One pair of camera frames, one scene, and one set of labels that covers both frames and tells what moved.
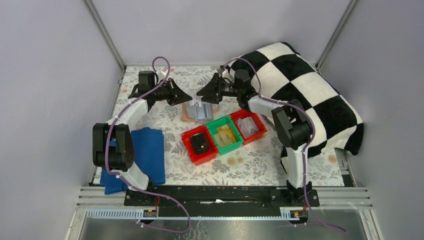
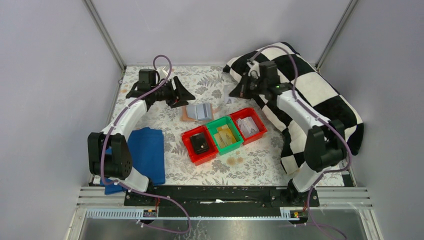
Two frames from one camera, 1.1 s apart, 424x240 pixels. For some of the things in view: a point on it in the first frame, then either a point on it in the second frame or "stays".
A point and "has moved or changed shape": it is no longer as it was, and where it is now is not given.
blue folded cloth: (149, 157) stays
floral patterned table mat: (210, 136) stays
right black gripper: (217, 87) -> (244, 88)
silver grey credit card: (196, 107) has moved or changed shape
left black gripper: (172, 93) stays
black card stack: (199, 143) stays
